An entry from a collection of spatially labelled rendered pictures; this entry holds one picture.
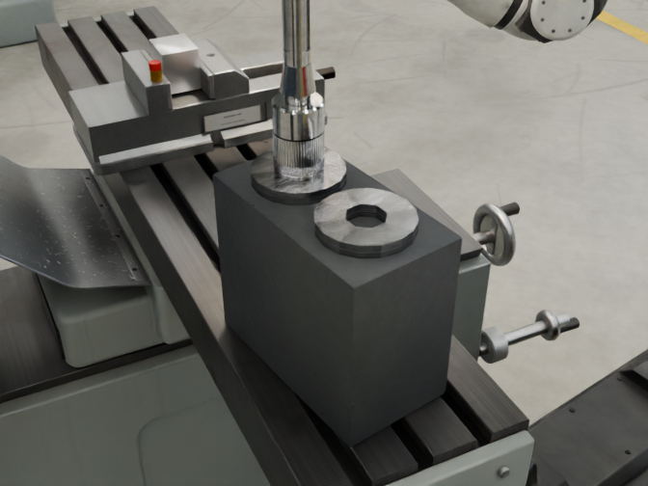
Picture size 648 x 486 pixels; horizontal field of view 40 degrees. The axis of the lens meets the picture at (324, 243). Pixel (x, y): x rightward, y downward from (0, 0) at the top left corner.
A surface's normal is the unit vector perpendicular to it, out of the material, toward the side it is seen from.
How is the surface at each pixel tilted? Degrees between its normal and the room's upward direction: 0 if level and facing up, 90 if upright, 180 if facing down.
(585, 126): 0
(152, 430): 90
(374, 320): 90
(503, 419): 0
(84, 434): 90
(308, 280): 90
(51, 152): 0
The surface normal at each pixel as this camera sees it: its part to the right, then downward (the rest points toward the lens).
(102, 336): 0.44, 0.52
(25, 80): 0.00, -0.82
